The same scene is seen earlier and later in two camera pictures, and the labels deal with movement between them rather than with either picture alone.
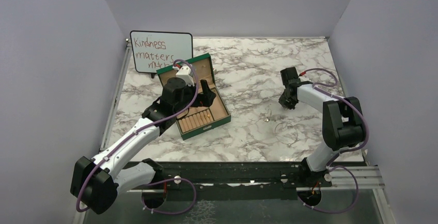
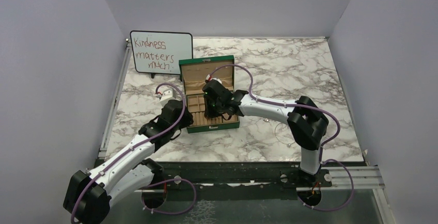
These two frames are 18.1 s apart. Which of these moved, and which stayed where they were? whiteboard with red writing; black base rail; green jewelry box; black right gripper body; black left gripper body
Moved: green jewelry box; black right gripper body; black left gripper body
Stayed: whiteboard with red writing; black base rail
